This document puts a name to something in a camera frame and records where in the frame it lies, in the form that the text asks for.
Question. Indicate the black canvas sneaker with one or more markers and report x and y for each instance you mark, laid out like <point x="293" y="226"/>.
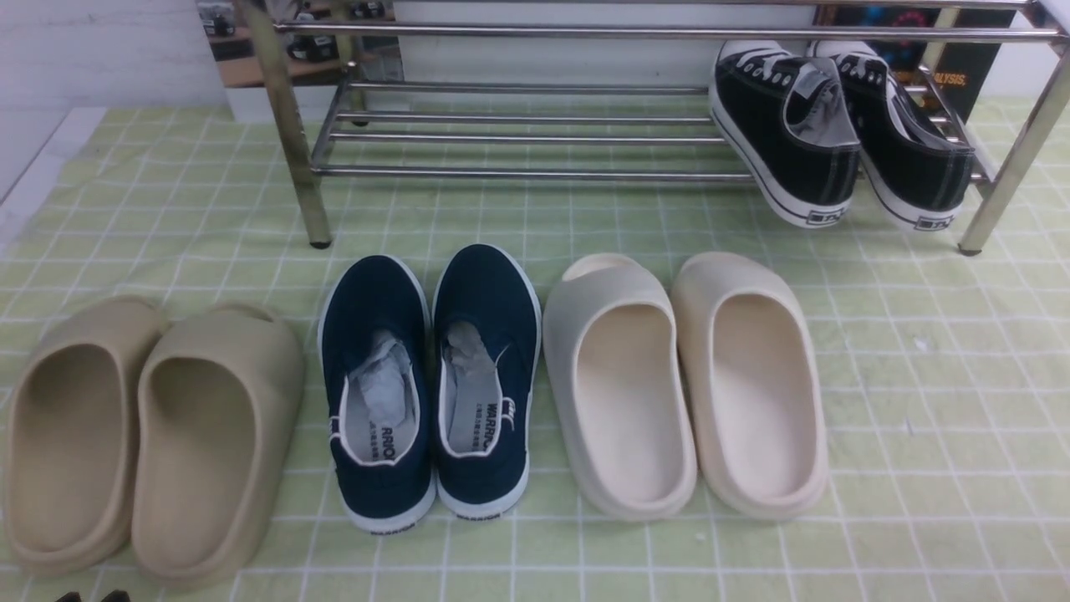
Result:
<point x="785" y="115"/>
<point x="918" y="175"/>

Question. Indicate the navy right slip-on shoe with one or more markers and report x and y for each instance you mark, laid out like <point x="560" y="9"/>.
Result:
<point x="487" y="338"/>

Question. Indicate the navy slip-on shoe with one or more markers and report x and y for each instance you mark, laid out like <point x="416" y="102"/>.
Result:
<point x="487" y="338"/>
<point x="371" y="344"/>

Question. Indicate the navy left slip-on shoe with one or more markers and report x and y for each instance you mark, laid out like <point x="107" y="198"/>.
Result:
<point x="371" y="344"/>

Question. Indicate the steel shoe rack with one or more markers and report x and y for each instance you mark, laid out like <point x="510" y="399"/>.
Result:
<point x="348" y="115"/>

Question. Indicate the photo box behind rack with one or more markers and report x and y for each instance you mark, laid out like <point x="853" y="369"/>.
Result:
<point x="316" y="64"/>

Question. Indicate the cream left foam slide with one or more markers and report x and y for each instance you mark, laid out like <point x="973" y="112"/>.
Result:
<point x="610" y="347"/>

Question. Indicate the cream foam slide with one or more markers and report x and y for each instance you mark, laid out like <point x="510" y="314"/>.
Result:
<point x="610" y="347"/>
<point x="753" y="387"/>

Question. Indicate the cream right foam slide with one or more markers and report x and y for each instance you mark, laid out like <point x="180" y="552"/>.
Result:
<point x="753" y="387"/>

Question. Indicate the tan right foam slide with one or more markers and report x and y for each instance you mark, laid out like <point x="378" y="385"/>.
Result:
<point x="218" y="400"/>

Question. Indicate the tan foam slide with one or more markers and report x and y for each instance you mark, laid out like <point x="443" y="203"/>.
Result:
<point x="218" y="400"/>
<point x="73" y="437"/>

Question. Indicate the green checkered tablecloth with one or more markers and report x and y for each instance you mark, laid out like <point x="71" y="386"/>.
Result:
<point x="945" y="377"/>

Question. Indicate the tan left foam slide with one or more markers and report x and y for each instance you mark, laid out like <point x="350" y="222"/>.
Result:
<point x="73" y="437"/>

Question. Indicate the black image processing book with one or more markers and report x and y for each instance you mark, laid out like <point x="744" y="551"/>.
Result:
<point x="960" y="71"/>

